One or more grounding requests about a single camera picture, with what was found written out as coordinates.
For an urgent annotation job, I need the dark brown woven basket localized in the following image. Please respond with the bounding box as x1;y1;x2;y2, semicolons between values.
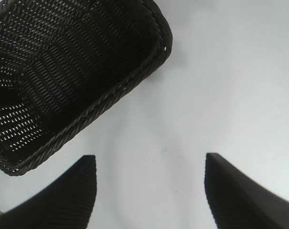
0;0;173;177

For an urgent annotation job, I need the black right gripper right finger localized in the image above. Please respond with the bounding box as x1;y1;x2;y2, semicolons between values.
204;152;289;229

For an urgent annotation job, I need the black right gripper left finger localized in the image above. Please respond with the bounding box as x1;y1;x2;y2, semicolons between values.
0;155;97;229

